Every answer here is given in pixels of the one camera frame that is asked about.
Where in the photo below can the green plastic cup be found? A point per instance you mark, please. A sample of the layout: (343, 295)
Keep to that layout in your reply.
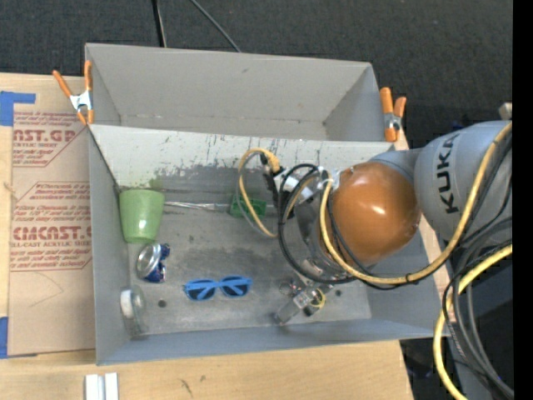
(141, 215)

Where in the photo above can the grey metal bin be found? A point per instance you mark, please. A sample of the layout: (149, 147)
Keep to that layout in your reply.
(233, 98)

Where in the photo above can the crushed blue and silver can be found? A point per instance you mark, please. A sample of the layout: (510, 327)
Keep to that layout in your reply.
(152, 263)

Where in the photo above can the brown cardboard board red print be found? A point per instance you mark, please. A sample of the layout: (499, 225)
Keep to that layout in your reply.
(50, 298)

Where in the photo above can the clear bottle with white cap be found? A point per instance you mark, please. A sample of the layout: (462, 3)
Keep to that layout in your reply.
(134, 306)

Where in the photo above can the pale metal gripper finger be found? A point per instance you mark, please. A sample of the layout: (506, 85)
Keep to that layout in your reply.
(208, 208)
(191, 203)

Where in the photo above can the blue sunglasses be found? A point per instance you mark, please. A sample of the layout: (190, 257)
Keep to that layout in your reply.
(200, 290)

